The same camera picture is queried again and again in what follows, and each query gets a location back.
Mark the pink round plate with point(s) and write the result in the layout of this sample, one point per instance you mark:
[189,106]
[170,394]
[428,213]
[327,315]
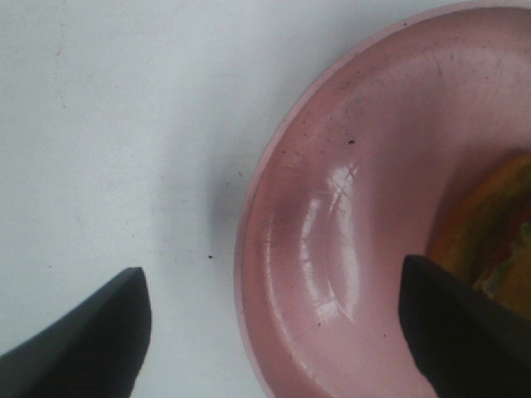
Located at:
[359,174]

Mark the toy burger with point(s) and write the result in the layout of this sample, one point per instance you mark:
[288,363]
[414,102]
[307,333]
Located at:
[485,239]

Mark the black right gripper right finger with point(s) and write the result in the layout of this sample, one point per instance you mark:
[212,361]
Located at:
[463,343]

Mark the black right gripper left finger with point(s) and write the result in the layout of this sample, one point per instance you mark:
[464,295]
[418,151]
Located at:
[95,350]

